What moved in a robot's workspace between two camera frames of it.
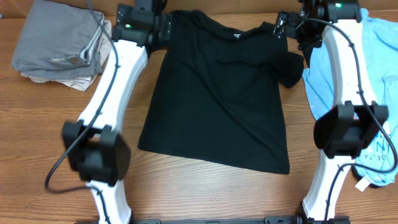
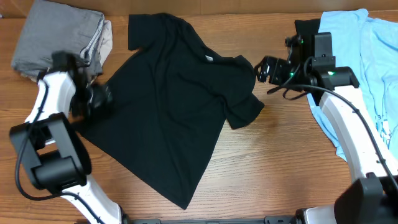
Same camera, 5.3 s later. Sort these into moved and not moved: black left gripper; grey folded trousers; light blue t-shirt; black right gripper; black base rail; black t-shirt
Moved: black right gripper; black t-shirt; black left gripper
Not moved: black base rail; grey folded trousers; light blue t-shirt
